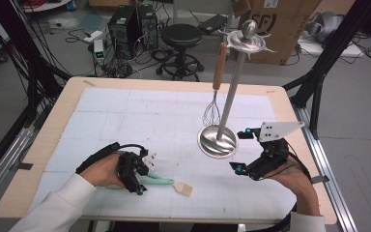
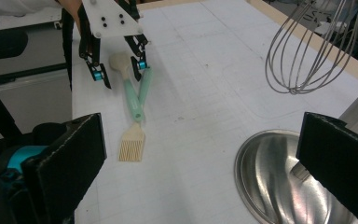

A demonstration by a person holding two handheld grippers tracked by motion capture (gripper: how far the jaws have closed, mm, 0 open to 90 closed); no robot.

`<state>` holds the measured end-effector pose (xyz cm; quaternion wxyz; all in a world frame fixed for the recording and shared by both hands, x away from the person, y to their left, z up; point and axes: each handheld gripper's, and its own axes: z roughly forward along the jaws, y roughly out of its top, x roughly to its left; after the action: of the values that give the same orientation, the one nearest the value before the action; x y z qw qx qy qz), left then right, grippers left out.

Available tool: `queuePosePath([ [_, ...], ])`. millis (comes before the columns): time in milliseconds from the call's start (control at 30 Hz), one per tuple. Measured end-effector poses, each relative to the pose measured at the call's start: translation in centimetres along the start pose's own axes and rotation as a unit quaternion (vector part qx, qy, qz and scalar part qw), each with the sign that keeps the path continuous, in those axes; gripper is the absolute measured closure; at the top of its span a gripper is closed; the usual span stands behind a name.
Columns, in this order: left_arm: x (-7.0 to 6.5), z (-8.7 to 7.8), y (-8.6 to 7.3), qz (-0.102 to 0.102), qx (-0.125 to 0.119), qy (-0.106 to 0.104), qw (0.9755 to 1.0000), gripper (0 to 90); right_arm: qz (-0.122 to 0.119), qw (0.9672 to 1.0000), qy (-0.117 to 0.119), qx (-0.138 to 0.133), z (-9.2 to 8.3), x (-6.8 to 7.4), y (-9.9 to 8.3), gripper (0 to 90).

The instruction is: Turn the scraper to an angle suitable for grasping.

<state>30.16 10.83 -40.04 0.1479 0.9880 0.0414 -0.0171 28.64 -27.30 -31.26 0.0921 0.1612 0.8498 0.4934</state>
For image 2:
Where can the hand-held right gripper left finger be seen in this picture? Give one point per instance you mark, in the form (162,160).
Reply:
(65,165)

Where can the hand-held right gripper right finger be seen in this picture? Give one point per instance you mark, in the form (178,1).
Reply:
(338,161)

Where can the steel utensil stand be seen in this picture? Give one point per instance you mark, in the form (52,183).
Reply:
(270,180)

